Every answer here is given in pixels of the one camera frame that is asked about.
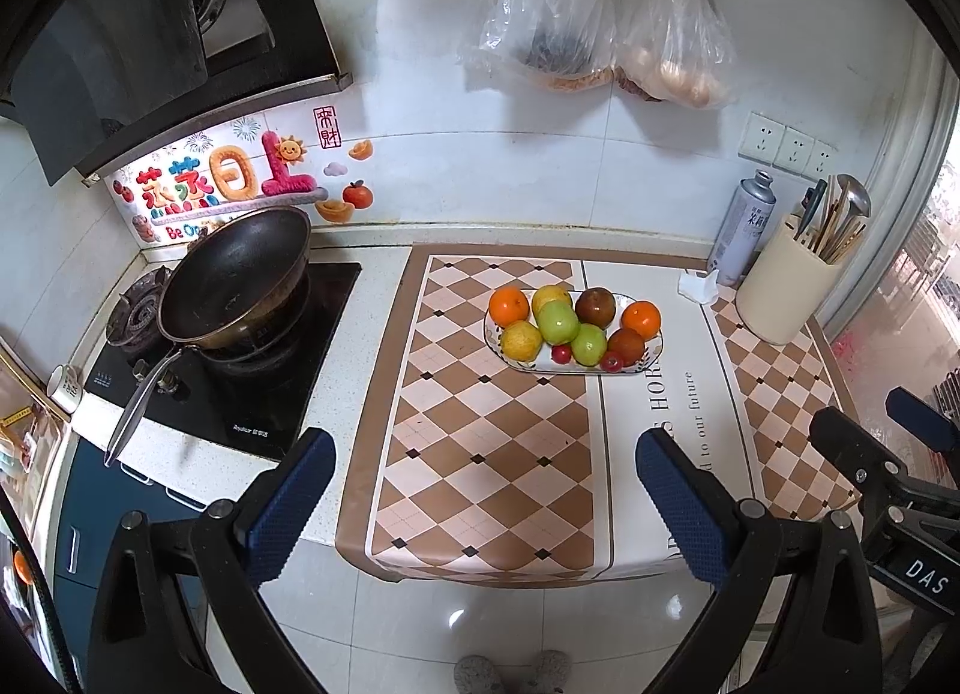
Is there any brown checkered counter mat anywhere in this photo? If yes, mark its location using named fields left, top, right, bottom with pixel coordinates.
left=335, top=242, right=863, bottom=585

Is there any dark red apple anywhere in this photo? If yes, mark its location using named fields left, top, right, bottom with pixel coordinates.
left=575, top=287, right=618, bottom=330

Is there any yellow citrus fruit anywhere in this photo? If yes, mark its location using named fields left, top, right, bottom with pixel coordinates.
left=501, top=320, right=544, bottom=363
left=531, top=285, right=575, bottom=316

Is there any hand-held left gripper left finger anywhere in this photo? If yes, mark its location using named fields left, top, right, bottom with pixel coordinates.
left=79, top=426, right=337, bottom=694

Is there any black range hood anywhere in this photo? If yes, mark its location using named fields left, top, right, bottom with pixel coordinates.
left=0, top=0, right=353, bottom=187

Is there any grey spray can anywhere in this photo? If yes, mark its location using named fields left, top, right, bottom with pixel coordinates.
left=706, top=170, right=777, bottom=288

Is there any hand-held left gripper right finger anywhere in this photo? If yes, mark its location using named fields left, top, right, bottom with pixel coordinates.
left=635, top=428, right=882, bottom=694

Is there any gas burner grate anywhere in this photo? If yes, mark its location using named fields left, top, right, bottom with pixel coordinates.
left=107, top=268, right=175, bottom=348

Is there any black glass gas stove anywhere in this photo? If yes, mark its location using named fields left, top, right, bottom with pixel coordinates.
left=82, top=263, right=362, bottom=462

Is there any grey fuzzy slipper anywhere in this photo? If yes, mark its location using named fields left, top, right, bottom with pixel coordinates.
left=454, top=655, right=502, bottom=694
left=525, top=650, right=572, bottom=694

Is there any green apple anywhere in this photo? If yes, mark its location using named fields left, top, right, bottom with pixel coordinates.
left=570, top=324, right=608, bottom=366
left=536, top=300, right=581, bottom=345

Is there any bundle of chopsticks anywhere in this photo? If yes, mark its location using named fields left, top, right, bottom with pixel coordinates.
left=795, top=176, right=867, bottom=266

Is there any white wall outlet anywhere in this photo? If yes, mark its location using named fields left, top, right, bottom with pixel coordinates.
left=739, top=111, right=787, bottom=166
left=772, top=125, right=817, bottom=174
left=804, top=139, right=839, bottom=179

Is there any oval patterned ceramic plate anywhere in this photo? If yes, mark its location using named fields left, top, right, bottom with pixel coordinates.
left=482, top=287, right=665, bottom=375

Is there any blue kitchen cabinet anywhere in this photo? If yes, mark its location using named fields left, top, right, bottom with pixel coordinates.
left=52, top=431, right=211, bottom=672

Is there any clear plastic bag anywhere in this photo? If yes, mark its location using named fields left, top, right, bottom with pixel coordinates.
left=457, top=0, right=623, bottom=93
left=615, top=0, right=736, bottom=112

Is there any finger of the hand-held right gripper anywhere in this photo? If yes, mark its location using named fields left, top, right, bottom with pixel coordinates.
left=885, top=386, right=960, bottom=451
left=810, top=407, right=960, bottom=515

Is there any colourful wall sticker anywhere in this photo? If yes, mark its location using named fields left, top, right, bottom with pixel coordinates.
left=111, top=105, right=376, bottom=245

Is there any orange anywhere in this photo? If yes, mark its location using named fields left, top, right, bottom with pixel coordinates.
left=621, top=300, right=662, bottom=340
left=489, top=287, right=532, bottom=328

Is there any metal ladle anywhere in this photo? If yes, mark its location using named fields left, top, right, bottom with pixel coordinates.
left=825, top=174, right=873, bottom=264

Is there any glass sliding door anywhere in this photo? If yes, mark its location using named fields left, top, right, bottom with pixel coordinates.
left=821, top=56, right=960, bottom=432

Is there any white cup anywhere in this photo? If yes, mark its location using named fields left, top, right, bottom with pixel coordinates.
left=46, top=362, right=83, bottom=414

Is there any cream utensil holder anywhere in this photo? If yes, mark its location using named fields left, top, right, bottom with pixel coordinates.
left=735, top=214, right=847, bottom=346

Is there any black wok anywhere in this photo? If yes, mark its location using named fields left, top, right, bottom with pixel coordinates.
left=105, top=208, right=312, bottom=466

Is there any red-brown round fruit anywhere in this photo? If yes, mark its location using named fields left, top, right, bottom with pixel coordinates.
left=606, top=328, right=647, bottom=365

